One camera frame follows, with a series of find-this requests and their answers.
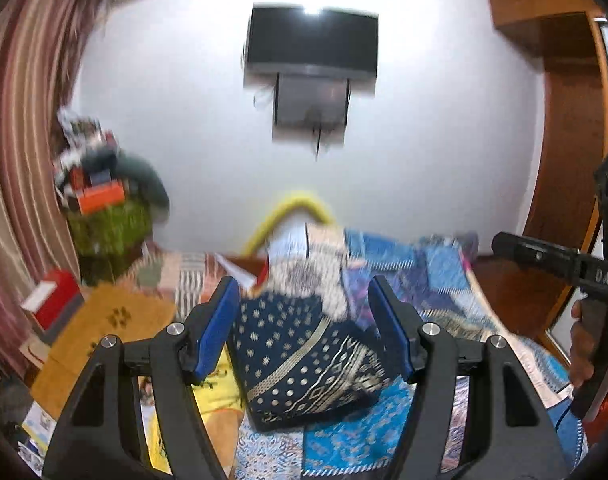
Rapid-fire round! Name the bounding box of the navy patterned hoodie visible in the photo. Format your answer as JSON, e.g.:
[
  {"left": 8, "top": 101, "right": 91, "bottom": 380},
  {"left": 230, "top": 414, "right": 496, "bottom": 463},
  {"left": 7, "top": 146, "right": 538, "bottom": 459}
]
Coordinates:
[{"left": 226, "top": 292, "right": 409, "bottom": 433}]

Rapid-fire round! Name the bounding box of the wooden door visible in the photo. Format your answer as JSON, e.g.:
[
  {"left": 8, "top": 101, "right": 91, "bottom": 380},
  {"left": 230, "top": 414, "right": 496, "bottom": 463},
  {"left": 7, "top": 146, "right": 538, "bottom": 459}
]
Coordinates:
[{"left": 514, "top": 15, "right": 608, "bottom": 311}]

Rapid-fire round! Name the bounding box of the yellow cloth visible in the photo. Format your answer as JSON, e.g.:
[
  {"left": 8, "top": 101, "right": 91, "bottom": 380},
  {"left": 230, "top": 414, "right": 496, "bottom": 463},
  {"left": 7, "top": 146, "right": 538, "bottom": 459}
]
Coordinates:
[{"left": 138, "top": 350, "right": 245, "bottom": 480}]

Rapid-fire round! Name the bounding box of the orange box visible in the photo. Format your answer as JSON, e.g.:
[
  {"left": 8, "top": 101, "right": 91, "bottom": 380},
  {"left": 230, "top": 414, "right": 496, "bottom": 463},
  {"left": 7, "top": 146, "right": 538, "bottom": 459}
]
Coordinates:
[{"left": 78, "top": 182, "right": 124, "bottom": 213}]

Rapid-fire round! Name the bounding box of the striped red beige curtain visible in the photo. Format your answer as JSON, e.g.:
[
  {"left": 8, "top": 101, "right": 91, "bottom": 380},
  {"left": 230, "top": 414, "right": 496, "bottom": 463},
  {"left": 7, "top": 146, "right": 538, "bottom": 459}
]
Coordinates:
[{"left": 0, "top": 0, "right": 114, "bottom": 376}]

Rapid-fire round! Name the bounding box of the pile of clutter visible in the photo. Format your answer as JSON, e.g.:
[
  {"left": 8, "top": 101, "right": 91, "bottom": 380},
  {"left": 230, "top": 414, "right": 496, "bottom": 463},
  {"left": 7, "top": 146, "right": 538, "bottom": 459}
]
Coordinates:
[{"left": 54, "top": 107, "right": 122, "bottom": 206}]

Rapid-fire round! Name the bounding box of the person's right hand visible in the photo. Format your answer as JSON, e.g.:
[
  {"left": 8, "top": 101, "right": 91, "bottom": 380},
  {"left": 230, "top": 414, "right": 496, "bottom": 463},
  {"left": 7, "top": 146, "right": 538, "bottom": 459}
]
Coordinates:
[{"left": 568, "top": 299, "right": 599, "bottom": 388}]

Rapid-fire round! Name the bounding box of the wooden overhead cabinet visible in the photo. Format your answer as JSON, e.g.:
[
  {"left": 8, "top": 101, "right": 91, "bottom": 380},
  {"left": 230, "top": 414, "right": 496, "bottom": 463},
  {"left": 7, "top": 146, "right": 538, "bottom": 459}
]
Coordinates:
[{"left": 486, "top": 0, "right": 605, "bottom": 46}]

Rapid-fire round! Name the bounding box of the yellow hoop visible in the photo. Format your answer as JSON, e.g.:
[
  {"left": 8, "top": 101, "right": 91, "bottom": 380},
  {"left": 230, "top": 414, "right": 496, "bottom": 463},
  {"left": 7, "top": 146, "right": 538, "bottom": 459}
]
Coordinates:
[{"left": 241, "top": 191, "right": 337, "bottom": 261}]

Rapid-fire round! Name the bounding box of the wall-mounted black television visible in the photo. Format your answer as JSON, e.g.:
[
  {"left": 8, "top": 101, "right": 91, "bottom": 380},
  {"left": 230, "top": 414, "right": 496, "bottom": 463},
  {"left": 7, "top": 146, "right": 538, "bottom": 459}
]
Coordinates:
[{"left": 244, "top": 4, "right": 379, "bottom": 83}]

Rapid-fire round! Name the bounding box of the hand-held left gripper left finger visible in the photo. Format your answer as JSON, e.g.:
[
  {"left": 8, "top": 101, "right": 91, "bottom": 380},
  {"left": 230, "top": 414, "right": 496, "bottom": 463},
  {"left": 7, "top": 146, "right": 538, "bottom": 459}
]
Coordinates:
[{"left": 42, "top": 276, "right": 241, "bottom": 480}]

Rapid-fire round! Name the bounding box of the small black wall monitor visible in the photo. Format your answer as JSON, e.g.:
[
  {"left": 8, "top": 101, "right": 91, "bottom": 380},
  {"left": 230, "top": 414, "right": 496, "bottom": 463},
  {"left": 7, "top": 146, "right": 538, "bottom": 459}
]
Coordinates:
[{"left": 273, "top": 72, "right": 352, "bottom": 143}]

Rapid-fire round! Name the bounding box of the grey backpack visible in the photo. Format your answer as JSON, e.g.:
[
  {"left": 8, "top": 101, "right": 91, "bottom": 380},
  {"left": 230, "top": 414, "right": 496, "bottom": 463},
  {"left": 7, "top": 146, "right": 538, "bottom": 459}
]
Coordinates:
[{"left": 454, "top": 230, "right": 480, "bottom": 261}]

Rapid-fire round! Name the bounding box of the red box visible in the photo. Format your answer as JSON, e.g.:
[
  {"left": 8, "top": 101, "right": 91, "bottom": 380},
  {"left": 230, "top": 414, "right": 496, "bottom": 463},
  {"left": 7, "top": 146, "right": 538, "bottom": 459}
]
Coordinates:
[{"left": 21, "top": 269, "right": 82, "bottom": 331}]

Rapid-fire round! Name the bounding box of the blue patchwork blanket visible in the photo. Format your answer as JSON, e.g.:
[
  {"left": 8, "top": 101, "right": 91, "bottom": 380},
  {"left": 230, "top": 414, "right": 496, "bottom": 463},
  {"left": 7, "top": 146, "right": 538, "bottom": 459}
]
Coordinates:
[{"left": 124, "top": 225, "right": 590, "bottom": 480}]

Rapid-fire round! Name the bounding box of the tan paw-print side table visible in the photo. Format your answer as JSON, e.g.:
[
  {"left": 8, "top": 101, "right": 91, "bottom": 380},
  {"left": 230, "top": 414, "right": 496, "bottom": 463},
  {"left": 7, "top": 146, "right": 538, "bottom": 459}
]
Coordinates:
[{"left": 28, "top": 282, "right": 179, "bottom": 421}]

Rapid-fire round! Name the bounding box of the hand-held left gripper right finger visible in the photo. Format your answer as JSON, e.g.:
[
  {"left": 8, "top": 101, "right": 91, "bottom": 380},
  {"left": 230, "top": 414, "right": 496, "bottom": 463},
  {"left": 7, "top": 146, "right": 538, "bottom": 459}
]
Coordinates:
[{"left": 369, "top": 275, "right": 570, "bottom": 480}]

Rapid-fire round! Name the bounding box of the green patterned box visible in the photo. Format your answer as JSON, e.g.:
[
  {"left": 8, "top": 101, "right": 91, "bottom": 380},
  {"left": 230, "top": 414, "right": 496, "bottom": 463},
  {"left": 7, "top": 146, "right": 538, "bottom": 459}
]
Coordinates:
[{"left": 66, "top": 200, "right": 152, "bottom": 261}]

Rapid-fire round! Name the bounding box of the printed paper stack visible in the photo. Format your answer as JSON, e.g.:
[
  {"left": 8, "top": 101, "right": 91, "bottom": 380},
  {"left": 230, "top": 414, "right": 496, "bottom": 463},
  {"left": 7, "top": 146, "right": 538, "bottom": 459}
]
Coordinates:
[{"left": 21, "top": 400, "right": 59, "bottom": 466}]

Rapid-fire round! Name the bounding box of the black monitor cable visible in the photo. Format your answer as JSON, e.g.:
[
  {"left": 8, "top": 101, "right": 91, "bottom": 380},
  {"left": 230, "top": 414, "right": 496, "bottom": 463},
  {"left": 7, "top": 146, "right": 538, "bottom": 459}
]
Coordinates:
[{"left": 309, "top": 120, "right": 329, "bottom": 162}]

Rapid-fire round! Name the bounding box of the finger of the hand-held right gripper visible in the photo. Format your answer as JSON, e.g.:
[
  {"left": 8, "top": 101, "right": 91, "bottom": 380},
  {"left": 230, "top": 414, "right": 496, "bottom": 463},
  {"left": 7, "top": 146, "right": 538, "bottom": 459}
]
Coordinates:
[{"left": 491, "top": 231, "right": 585, "bottom": 286}]

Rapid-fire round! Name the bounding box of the striped pink bedsheet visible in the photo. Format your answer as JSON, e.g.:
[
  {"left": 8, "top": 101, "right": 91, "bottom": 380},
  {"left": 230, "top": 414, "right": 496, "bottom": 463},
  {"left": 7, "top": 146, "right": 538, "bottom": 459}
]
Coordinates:
[{"left": 126, "top": 250, "right": 269, "bottom": 321}]

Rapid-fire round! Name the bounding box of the dark green cloth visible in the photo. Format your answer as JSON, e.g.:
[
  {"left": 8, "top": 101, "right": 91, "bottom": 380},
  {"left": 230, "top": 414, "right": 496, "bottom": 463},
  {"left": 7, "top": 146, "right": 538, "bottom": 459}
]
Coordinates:
[{"left": 84, "top": 152, "right": 171, "bottom": 221}]

